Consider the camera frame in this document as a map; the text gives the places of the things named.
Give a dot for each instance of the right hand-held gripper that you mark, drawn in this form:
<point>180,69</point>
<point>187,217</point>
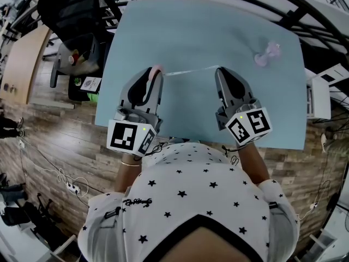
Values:
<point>251,124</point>

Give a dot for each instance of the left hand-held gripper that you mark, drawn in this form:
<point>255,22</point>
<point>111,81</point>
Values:
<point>122,136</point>

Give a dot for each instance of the small pink tape roll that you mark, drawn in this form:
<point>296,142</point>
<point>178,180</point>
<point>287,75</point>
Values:
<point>157,70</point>

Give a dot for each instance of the person's right forearm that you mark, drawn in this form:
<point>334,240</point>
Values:
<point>253,165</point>

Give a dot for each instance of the person's left forearm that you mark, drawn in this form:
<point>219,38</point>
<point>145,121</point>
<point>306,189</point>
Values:
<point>126,176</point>

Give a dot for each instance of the clear plastic bottle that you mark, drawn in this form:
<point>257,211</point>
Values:
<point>267,54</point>

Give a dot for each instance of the green plastic bag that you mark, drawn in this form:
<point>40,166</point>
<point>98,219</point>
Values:
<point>93,97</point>

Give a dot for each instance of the person's left shoe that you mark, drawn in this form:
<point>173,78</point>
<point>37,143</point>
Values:
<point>178,140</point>

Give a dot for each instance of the gray storage bin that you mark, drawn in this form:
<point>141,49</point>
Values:
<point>87,56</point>

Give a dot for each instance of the red and white cup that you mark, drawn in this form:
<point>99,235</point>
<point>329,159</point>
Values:
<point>73,59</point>

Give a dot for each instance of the white folding chair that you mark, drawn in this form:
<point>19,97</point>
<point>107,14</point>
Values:
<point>319,97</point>

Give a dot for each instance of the white star-print shirt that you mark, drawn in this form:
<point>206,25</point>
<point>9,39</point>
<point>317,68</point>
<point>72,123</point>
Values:
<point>191,190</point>

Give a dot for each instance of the black mesh office chair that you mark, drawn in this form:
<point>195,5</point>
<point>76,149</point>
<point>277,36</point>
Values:
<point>71,9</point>

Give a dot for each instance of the white power strip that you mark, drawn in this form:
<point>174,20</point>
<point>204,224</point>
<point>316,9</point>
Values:
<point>73,187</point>

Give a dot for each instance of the wooden desk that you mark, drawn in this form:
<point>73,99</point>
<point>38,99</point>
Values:
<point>24,61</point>

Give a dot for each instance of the person's head and neck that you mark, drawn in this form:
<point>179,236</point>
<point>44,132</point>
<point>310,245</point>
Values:
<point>210,247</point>

